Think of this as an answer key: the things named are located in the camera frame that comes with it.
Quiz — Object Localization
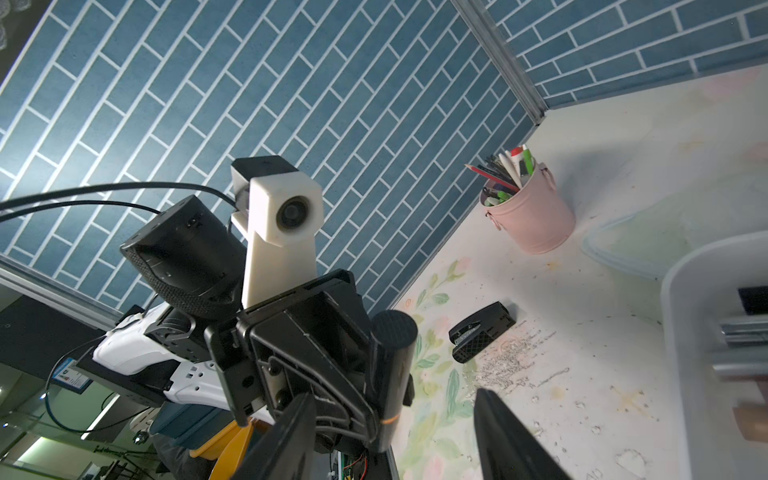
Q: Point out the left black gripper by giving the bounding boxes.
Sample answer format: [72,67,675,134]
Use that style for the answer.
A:
[204,269,378,432]

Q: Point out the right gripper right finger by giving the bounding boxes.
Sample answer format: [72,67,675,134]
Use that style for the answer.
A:
[474,388,569,480]

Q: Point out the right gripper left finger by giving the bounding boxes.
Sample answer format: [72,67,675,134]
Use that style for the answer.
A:
[231,393,316,480]

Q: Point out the black gold lipstick tube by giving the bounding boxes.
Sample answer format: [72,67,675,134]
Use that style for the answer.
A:
[365,310,418,453]

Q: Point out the white plastic storage box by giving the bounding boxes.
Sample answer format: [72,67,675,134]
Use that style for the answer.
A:
[660,232,767,479]

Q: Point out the brown beige lipstick tube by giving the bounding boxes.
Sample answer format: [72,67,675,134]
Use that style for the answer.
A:
[732,405,768,443]

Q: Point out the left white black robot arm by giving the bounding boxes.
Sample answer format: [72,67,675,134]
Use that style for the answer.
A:
[90,193,390,442]

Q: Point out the black stapler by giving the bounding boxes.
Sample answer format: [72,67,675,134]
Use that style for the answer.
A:
[449,302,516,364]

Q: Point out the pink pen holder bucket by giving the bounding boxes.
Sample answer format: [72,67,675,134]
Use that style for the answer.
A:
[479,163,576,255]

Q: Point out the pens in bucket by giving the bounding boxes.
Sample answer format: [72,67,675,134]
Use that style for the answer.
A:
[465,145,536,207]

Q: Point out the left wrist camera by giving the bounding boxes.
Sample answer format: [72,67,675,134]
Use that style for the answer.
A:
[231,156,324,308]

